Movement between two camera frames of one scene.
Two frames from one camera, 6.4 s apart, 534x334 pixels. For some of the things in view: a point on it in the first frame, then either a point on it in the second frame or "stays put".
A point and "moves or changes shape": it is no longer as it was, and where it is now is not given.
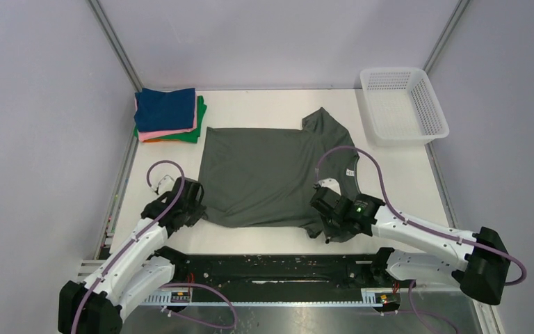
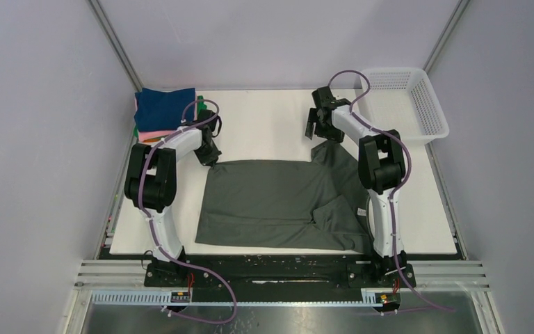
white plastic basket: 402,106 stays put
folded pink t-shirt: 147,135 stays put
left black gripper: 199,211 to 210,158
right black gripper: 330,232 to 313,117
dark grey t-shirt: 263,177 moves or changes shape
